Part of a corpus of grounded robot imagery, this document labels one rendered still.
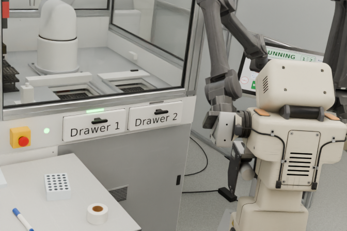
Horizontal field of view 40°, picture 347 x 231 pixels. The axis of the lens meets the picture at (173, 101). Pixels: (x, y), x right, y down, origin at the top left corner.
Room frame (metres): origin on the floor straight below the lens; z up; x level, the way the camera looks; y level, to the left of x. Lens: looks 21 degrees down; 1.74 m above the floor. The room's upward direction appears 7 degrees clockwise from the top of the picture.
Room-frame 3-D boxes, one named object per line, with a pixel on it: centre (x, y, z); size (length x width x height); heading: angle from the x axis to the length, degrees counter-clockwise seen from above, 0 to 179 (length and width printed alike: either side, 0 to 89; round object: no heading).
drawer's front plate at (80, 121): (1.87, 0.33, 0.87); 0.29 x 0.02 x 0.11; 127
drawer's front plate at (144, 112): (2.06, 0.07, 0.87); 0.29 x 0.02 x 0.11; 127
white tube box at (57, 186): (1.50, 0.39, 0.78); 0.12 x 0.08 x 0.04; 21
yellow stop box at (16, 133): (1.66, 0.58, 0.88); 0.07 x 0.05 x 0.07; 127
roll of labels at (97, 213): (1.36, 0.21, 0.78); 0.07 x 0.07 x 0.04
